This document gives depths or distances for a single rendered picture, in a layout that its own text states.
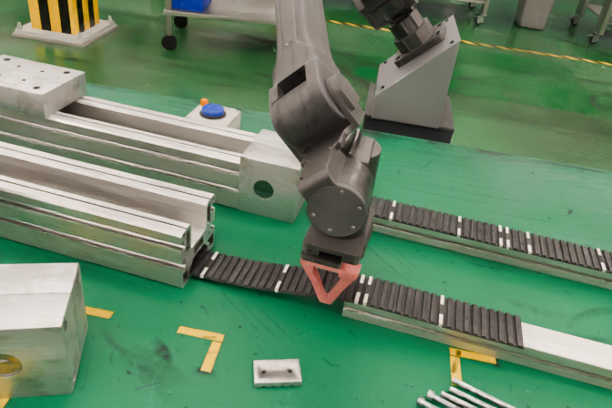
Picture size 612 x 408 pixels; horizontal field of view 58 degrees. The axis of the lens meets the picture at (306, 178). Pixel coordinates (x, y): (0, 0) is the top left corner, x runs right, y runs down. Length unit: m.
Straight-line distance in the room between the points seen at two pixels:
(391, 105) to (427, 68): 0.11
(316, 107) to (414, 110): 0.67
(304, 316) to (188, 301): 0.14
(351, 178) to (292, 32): 0.21
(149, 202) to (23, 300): 0.23
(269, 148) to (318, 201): 0.33
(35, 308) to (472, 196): 0.71
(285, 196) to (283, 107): 0.27
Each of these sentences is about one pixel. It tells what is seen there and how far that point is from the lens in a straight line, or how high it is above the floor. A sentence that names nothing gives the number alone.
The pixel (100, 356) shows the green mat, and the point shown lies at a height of 0.78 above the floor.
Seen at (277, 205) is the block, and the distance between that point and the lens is 0.83.
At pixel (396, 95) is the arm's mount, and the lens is 1.19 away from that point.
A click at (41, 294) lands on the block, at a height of 0.87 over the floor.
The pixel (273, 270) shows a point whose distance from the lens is 0.73.
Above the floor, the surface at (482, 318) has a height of 0.81.
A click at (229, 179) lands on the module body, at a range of 0.83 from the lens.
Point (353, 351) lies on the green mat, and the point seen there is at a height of 0.78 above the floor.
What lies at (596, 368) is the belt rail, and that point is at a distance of 0.73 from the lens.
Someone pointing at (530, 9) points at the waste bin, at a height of 0.18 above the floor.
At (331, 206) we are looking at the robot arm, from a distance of 0.51.
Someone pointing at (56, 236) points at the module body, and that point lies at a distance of 0.78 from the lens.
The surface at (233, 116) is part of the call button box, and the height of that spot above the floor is 0.84.
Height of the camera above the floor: 1.27
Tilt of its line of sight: 31 degrees down
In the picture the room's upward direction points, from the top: 7 degrees clockwise
